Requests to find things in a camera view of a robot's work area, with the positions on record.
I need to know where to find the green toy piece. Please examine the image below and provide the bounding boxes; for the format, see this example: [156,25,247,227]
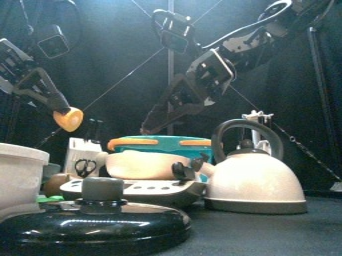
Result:
[36,194,66,204]

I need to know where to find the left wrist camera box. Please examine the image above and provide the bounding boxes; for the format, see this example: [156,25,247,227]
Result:
[35,24,72,60]

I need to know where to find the cream toy kettle black handle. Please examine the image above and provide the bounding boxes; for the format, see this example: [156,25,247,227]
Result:
[198,118,309,215]

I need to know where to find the white toy knife block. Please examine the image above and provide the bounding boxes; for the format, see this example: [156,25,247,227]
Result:
[63,119,108,179]

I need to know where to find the brown toy kiwi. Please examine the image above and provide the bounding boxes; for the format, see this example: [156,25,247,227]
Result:
[43,172,75,198]

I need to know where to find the black glossy pot lid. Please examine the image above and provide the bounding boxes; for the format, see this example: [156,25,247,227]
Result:
[0,176,193,256]

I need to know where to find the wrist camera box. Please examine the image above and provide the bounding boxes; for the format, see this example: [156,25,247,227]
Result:
[151,9,198,56]
[35,24,72,60]

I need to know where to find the teal pot with orange handles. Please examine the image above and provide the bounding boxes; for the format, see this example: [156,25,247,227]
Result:
[106,134,215,184]

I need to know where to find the white toy stand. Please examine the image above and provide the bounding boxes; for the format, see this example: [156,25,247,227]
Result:
[241,109,275,156]

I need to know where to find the cream toy pan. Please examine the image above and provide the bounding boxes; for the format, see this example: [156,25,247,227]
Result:
[96,149,211,183]

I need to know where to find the white plastic container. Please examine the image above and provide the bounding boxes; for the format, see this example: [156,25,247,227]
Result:
[0,142,51,223]

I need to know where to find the grey toy stove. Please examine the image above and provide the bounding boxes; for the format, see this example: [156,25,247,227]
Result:
[59,178,209,209]

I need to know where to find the grey vertical frame pole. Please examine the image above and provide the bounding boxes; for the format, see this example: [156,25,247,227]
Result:
[166,0,177,136]

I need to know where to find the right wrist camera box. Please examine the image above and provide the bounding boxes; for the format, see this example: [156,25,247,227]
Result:
[151,9,198,56]

